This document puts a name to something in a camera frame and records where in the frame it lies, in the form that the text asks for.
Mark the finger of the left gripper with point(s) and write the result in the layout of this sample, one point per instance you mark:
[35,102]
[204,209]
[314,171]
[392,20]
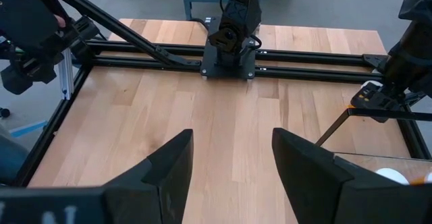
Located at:
[413,99]
[374,101]

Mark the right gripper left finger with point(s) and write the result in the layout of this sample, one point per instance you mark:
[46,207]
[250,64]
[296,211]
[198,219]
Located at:
[101,203]

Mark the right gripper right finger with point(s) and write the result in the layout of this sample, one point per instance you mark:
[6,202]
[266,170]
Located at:
[337,200]

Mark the background black robot arm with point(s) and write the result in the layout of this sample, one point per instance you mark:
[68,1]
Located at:
[27,31]

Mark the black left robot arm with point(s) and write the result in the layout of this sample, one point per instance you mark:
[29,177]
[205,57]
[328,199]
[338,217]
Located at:
[241,11]

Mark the dark bulky floor equipment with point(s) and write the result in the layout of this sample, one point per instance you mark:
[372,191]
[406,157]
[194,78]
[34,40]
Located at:
[11,160]

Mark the blue strip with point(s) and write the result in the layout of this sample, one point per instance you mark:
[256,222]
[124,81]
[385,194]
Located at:
[28,128]

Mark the small black floor caster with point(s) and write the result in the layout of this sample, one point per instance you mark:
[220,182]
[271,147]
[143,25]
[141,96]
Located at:
[4,112]

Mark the person's hand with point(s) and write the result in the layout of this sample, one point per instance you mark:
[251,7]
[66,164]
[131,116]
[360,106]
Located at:
[60,21]

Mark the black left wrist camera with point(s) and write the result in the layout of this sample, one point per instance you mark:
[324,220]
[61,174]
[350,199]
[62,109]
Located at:
[418,4]

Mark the wooden shelf with black frame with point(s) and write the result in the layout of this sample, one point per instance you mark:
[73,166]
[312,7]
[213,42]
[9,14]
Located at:
[388,163]

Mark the silver aluminium bracket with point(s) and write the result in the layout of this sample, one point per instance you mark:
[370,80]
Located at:
[66,75]

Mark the black aluminium rig frame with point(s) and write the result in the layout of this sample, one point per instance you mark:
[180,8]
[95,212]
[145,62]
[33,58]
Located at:
[135,62]

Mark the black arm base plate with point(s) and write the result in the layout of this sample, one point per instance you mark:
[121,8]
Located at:
[227,70]

